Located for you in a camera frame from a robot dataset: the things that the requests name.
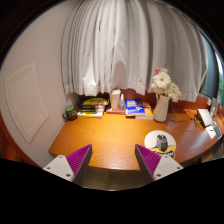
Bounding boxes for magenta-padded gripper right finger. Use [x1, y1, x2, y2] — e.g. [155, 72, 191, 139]
[134, 143, 184, 185]

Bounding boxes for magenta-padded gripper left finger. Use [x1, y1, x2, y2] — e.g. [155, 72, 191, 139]
[42, 143, 94, 186]

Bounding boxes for grey black computer mouse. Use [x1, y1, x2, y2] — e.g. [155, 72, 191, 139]
[155, 134, 169, 153]

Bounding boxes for round white yellow mouse pad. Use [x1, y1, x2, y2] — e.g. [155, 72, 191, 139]
[143, 129, 177, 160]

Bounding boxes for dark mug green inside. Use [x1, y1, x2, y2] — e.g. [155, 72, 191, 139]
[61, 104, 79, 122]

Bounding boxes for orange book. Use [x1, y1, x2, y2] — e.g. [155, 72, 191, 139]
[135, 101, 155, 121]

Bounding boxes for white jug vase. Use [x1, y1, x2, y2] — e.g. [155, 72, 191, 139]
[152, 93, 171, 123]

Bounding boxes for white yellow book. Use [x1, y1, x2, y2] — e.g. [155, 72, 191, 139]
[76, 110, 104, 119]

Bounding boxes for black book white edge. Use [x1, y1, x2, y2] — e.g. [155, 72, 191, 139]
[77, 104, 106, 111]
[77, 107, 105, 114]

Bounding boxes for white tablet device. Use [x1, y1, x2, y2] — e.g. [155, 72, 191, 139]
[196, 108, 214, 128]

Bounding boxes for yellow black book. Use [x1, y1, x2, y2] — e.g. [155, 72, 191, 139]
[79, 96, 110, 107]

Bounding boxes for red-brown book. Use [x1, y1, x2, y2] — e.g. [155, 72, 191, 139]
[105, 107, 128, 116]

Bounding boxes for clear spray bottle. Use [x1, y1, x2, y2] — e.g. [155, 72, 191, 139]
[118, 93, 126, 111]

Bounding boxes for cream tumbler with lid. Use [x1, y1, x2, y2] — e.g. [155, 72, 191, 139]
[109, 88, 122, 110]

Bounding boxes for white curtain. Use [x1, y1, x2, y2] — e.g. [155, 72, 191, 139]
[60, 0, 208, 103]

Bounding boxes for black cable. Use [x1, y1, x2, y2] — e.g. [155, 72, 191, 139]
[168, 105, 198, 124]

